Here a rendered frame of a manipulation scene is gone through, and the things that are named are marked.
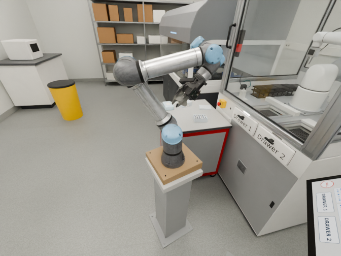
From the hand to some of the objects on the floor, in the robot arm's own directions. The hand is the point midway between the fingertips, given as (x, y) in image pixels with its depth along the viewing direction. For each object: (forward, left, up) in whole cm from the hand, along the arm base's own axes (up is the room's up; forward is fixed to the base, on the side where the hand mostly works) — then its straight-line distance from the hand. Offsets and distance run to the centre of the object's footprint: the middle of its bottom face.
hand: (174, 103), depth 92 cm
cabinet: (+106, -6, -120) cm, 160 cm away
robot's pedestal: (-11, -8, -114) cm, 114 cm away
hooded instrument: (+122, +171, -116) cm, 240 cm away
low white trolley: (+36, +52, -114) cm, 130 cm away
